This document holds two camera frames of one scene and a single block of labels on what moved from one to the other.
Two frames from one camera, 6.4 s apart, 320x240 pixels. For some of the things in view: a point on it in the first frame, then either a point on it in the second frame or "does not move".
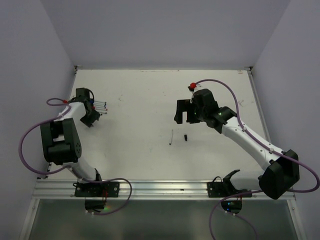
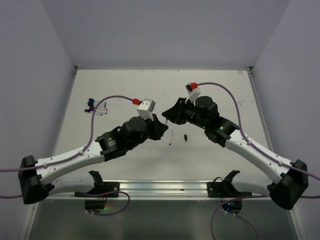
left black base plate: [95, 189] does not move
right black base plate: [223, 189] does not move
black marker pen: [171, 137] does not move
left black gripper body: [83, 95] to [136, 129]
